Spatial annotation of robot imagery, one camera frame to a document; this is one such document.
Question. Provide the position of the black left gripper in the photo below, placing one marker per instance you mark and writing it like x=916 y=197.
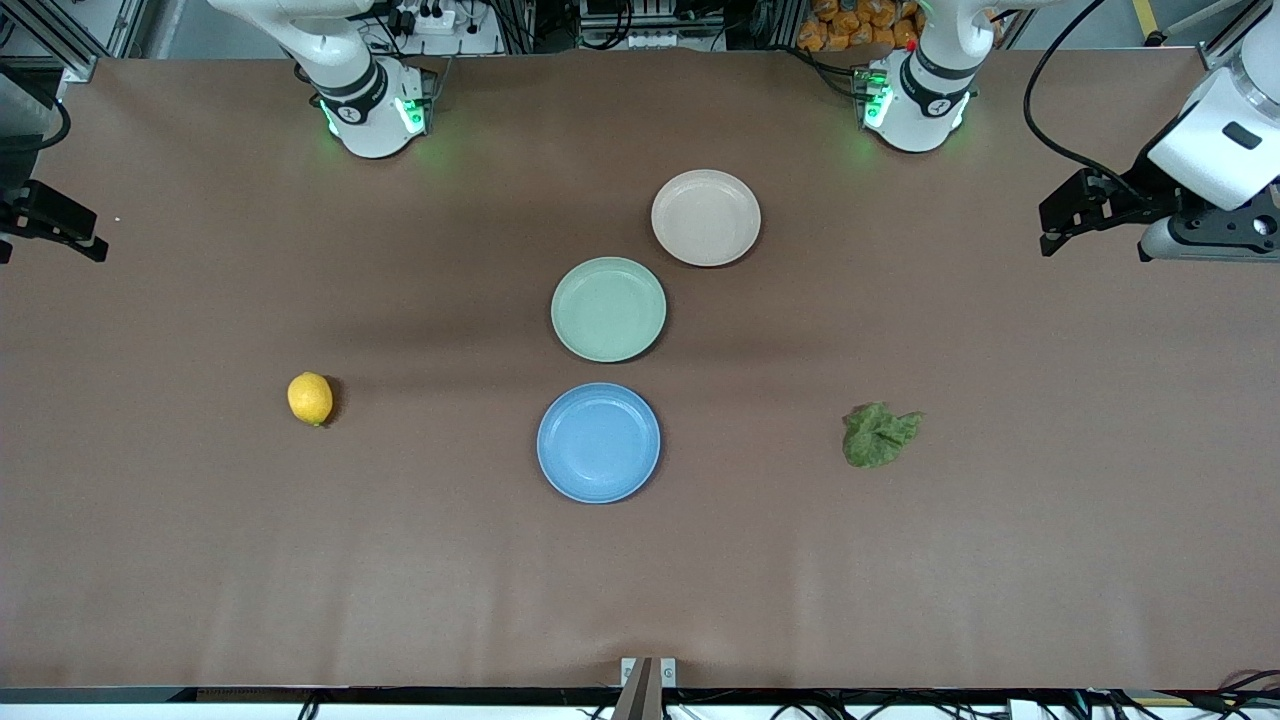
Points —
x=1138 y=194

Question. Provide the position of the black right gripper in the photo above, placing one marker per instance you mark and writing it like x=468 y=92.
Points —
x=28 y=208

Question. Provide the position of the green lettuce leaf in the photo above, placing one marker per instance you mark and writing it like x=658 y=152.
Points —
x=878 y=436

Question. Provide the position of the yellow lemon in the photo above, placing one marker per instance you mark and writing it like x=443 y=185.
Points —
x=310 y=398

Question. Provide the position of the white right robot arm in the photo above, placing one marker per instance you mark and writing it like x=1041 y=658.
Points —
x=365 y=100

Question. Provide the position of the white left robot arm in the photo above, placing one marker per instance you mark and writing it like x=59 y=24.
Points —
x=925 y=95

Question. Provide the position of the orange snack bags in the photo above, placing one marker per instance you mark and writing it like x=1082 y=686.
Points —
x=858 y=25

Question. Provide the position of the beige round plate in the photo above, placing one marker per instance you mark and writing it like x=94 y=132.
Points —
x=706 y=218

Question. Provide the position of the white power strip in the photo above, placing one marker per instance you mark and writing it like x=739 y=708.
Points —
x=425 y=18

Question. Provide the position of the green round plate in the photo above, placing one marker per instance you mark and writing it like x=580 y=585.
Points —
x=608 y=309

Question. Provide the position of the blue round plate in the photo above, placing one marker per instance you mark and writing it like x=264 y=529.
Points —
x=598 y=443

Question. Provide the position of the grey metal table bracket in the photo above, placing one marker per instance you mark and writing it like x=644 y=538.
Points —
x=648 y=685

